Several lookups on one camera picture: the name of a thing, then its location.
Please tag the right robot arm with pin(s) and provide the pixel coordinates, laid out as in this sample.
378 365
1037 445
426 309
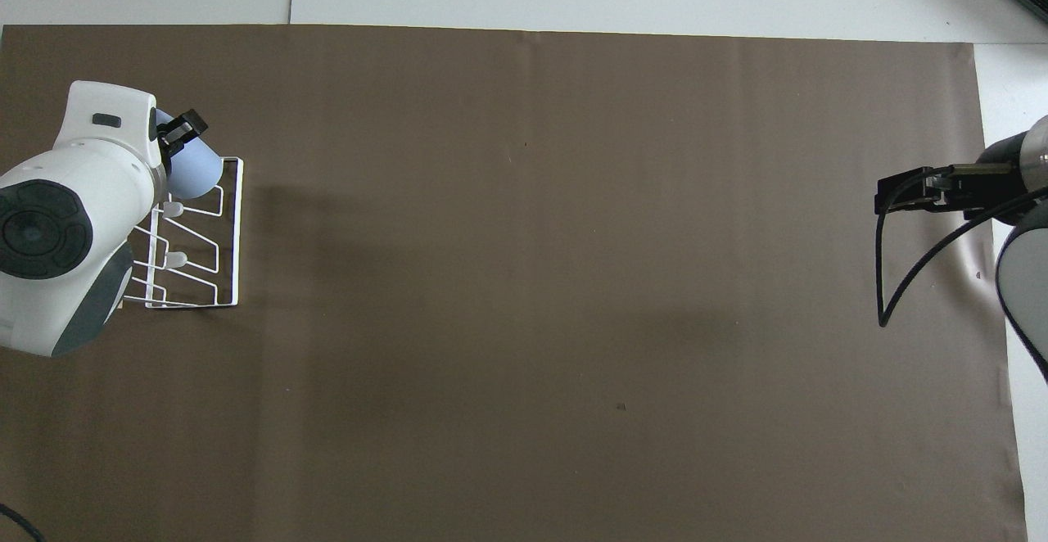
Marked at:
1028 280

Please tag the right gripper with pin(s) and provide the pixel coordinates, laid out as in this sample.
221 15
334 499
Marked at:
1003 186

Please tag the light blue cup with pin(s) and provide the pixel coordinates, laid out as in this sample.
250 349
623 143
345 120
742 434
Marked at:
196 173

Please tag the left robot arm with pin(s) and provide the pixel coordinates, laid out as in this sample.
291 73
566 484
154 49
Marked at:
74 198

